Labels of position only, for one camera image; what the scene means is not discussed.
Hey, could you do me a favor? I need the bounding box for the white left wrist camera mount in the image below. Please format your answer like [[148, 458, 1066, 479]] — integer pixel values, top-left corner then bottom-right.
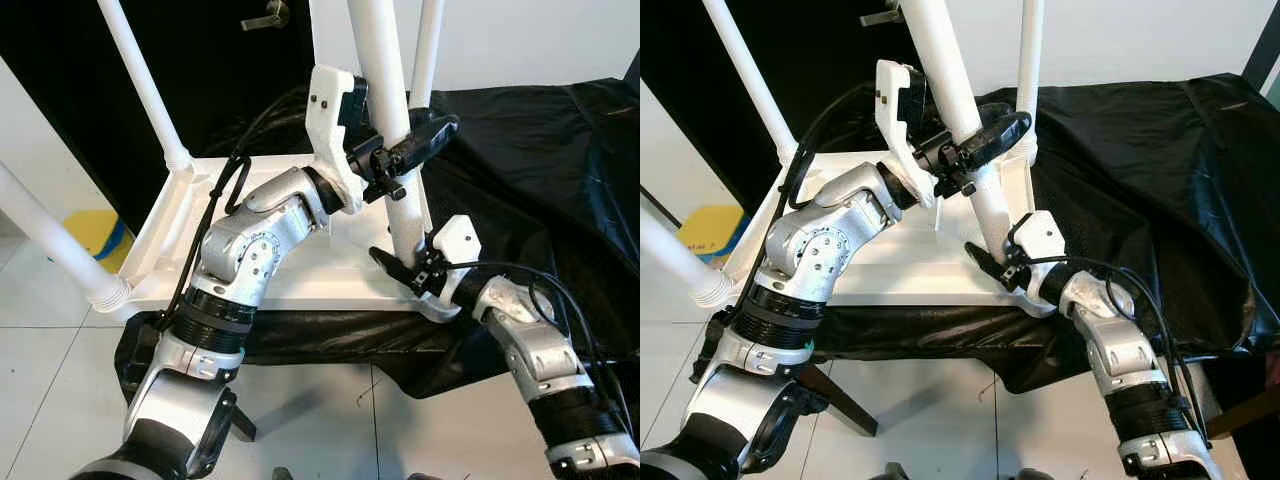
[[305, 65, 371, 216], [875, 60, 941, 209]]

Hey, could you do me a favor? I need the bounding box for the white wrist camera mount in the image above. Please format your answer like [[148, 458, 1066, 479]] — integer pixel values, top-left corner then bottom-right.
[[875, 60, 941, 209], [1010, 210, 1069, 291], [425, 215, 483, 286], [305, 65, 371, 216]]

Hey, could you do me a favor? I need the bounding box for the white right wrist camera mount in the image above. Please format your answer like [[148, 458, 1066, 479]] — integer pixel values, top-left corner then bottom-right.
[[1010, 210, 1069, 291], [425, 215, 483, 286]]

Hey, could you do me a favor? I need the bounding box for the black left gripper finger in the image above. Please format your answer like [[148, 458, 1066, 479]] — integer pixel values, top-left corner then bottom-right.
[[965, 110, 1033, 169], [395, 113, 462, 171]]

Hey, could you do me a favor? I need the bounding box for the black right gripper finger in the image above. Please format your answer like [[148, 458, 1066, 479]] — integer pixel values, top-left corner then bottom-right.
[[368, 245, 421, 293], [965, 242, 1011, 289]]

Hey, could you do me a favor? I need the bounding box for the black plastic table cover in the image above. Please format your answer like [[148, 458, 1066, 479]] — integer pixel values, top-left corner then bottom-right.
[[700, 72, 1280, 396], [115, 78, 640, 401]]

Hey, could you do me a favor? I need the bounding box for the white plastic table top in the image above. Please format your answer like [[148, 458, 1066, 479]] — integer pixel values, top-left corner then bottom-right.
[[722, 148, 1056, 319], [125, 150, 461, 323]]

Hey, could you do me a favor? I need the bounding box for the brown wooden table leg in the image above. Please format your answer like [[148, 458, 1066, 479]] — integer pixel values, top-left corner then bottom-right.
[[1205, 395, 1280, 441], [800, 362, 881, 438], [228, 398, 259, 443]]

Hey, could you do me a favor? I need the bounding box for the white plastic table leg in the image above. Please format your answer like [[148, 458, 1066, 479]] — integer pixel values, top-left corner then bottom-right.
[[347, 0, 433, 266], [640, 205, 736, 309], [702, 0, 801, 166], [95, 0, 193, 173], [900, 0, 1016, 261], [408, 0, 447, 113], [1015, 0, 1046, 166], [0, 160, 133, 313]]

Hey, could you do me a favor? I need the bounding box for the black door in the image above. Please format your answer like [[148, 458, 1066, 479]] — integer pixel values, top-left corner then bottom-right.
[[0, 0, 316, 231], [640, 0, 936, 216]]

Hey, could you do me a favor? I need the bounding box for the silver door lever handle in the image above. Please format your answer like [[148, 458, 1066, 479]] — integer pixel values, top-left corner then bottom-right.
[[240, 0, 291, 31], [860, 0, 906, 28]]

